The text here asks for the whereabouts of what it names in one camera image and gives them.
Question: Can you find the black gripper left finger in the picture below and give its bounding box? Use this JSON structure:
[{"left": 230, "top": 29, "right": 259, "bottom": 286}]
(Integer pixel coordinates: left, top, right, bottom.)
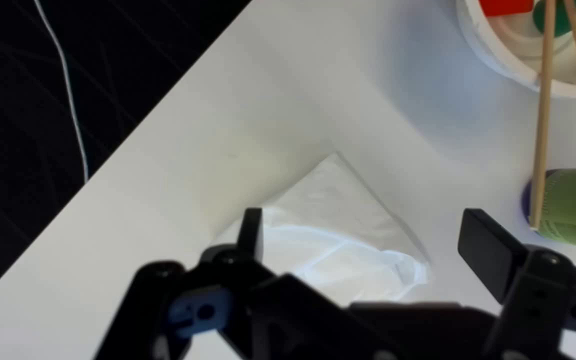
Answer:
[{"left": 236, "top": 209, "right": 264, "bottom": 260}]

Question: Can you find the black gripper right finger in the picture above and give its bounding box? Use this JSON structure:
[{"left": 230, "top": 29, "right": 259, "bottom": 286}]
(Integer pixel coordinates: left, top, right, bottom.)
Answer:
[{"left": 458, "top": 209, "right": 529, "bottom": 302}]

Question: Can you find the white paper napkin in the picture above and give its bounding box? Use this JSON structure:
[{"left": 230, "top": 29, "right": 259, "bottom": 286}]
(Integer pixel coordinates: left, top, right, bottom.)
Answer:
[{"left": 216, "top": 151, "right": 433, "bottom": 306}]

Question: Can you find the white spray bottle green label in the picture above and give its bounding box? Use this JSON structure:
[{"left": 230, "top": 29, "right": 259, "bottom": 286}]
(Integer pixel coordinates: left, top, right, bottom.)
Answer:
[{"left": 520, "top": 166, "right": 576, "bottom": 255}]

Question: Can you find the white bowl with blocks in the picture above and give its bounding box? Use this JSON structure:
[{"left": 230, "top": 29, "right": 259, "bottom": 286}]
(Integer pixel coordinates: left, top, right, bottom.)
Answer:
[{"left": 453, "top": 0, "right": 576, "bottom": 101}]

